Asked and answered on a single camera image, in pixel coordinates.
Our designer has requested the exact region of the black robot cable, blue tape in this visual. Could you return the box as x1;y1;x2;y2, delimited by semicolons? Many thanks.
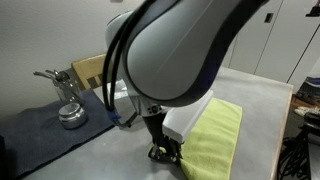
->
101;0;158;130

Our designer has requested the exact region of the small black mount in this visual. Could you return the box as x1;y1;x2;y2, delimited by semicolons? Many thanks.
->
305;0;320;18

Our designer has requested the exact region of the dark blue cloth mat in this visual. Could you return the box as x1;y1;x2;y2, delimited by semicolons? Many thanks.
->
0;89;116;179

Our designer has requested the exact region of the wooden chair back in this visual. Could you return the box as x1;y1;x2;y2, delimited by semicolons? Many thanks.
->
70;53;108;91

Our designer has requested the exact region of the black cable tangle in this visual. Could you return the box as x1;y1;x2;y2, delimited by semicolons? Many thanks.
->
278;134;312;180

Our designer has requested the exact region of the yellow microfiber towel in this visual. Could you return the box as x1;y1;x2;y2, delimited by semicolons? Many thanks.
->
151;97;243;180

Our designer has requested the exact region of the white crumpled item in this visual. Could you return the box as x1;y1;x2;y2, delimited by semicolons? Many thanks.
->
293;105;320;118

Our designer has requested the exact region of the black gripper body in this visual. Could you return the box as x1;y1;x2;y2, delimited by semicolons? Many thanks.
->
142;112;183;153

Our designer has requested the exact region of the grey cube tissue box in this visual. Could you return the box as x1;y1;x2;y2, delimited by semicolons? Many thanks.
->
109;79;139;125

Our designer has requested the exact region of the white cabinet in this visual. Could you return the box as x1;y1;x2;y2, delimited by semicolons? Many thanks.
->
221;0;320;94

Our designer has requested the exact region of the glass jar with metal utensils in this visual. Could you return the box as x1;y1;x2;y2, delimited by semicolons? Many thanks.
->
32;68;86;108

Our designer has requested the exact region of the black cabinet handle plate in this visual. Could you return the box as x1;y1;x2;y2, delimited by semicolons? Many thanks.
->
264;12;275;24

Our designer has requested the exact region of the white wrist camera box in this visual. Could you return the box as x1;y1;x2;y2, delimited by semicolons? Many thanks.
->
162;89;215;143

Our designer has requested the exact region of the striped folded fabric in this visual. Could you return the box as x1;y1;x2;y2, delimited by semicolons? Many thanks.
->
295;76;320;104

